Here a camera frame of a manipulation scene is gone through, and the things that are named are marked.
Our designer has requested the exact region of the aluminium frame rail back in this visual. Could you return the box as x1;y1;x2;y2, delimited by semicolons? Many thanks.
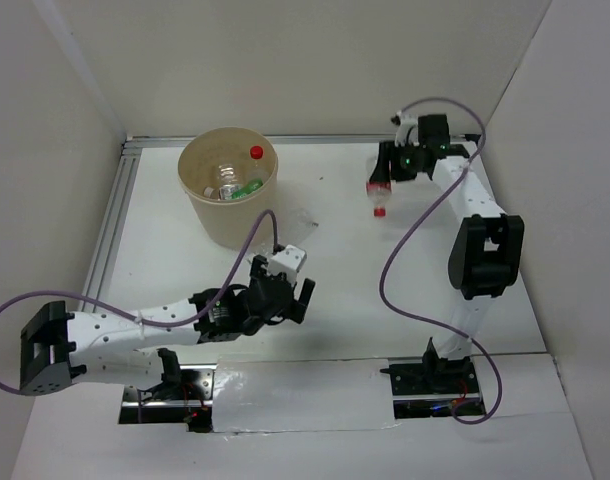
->
124;134;394;149

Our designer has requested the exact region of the aluminium frame rail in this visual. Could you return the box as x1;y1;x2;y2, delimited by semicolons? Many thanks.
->
82;141;142;303
124;134;394;149

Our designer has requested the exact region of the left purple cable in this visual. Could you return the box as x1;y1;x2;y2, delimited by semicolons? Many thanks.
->
0;208;281;424

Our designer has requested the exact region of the clear bottle red label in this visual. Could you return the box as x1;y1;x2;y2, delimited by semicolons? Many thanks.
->
248;145;270;183

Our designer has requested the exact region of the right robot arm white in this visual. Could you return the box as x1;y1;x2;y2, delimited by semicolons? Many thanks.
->
366;112;524;392

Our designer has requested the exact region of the purple cable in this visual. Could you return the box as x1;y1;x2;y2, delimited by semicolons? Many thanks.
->
378;97;504;426
0;208;281;424

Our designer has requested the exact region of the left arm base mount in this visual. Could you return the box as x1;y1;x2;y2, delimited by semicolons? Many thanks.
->
118;348;216;433

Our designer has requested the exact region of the green plastic bottle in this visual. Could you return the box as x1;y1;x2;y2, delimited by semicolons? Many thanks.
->
231;179;263;199

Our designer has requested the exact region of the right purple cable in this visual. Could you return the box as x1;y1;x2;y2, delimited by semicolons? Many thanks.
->
378;97;504;426

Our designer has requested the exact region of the aluminium frame rail left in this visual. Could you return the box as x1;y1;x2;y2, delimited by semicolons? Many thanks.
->
82;141;142;303

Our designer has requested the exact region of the clear bottle blue white label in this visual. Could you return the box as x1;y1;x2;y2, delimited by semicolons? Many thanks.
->
214;163;243;200

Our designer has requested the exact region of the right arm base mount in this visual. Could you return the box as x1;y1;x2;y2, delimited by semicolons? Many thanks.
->
380;339;486;420

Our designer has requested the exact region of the beige round plastic bin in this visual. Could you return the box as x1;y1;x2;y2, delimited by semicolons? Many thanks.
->
177;127;278;250

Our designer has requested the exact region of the small bottle red label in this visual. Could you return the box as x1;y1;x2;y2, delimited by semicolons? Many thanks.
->
366;180;392;218

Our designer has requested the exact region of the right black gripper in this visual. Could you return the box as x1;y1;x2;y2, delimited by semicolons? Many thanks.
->
369;139;420;185

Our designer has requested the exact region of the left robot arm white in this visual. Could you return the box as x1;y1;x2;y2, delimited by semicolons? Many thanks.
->
19;245;315;399

